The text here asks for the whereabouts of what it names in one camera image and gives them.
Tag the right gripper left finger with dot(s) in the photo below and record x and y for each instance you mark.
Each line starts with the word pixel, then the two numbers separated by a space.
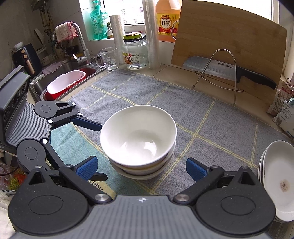
pixel 77 178

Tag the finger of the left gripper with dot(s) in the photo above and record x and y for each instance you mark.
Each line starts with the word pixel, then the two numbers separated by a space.
pixel 75 118

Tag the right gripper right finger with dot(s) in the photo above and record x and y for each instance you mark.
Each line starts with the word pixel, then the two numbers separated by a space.
pixel 206 179

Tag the floral bowl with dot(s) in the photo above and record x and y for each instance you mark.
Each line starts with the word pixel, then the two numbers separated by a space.
pixel 141 177
pixel 146 169

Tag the white bowl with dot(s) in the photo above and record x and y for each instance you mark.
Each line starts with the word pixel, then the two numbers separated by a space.
pixel 138 135

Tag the white plate with fruit print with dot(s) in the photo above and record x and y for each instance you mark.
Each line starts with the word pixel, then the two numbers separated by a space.
pixel 278 178

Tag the chrome kitchen faucet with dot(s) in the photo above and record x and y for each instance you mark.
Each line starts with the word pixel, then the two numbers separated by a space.
pixel 76 48

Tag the teal cloth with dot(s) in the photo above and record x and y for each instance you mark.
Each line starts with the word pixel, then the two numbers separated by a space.
pixel 73 146

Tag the white basin in sink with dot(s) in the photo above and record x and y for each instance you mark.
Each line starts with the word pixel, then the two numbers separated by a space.
pixel 65 81

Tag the red basin in sink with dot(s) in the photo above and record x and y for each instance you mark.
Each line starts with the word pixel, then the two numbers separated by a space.
pixel 48 96

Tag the glass measuring mug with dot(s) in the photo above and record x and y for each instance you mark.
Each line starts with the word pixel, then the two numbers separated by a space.
pixel 108 59

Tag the large clear glass jar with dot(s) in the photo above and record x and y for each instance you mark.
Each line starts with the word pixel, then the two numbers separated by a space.
pixel 135 51

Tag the pink dish cloth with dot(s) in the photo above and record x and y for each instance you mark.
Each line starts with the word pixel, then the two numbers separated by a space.
pixel 65 31

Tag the thin plastic bag roll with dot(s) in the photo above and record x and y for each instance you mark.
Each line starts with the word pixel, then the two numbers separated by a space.
pixel 118 35

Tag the white clipped plastic bag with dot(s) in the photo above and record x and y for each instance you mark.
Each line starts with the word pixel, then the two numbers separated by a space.
pixel 285 118

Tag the green detergent bottle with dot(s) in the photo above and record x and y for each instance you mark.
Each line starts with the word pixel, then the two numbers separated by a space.
pixel 99 19

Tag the red white packet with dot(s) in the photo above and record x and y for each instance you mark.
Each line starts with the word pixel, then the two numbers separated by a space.
pixel 284 93

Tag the plastic wrap roll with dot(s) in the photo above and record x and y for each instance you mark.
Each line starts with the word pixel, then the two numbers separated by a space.
pixel 150 21

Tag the orange cooking wine jug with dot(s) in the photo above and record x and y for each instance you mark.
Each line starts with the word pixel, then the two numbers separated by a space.
pixel 168 12

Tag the bamboo cutting board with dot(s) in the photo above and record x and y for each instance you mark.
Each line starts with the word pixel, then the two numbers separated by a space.
pixel 230 35

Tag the wire board stand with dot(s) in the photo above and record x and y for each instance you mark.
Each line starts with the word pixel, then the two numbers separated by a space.
pixel 216 68

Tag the black handled santoku knife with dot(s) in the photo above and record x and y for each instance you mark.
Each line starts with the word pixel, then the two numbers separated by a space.
pixel 241 72

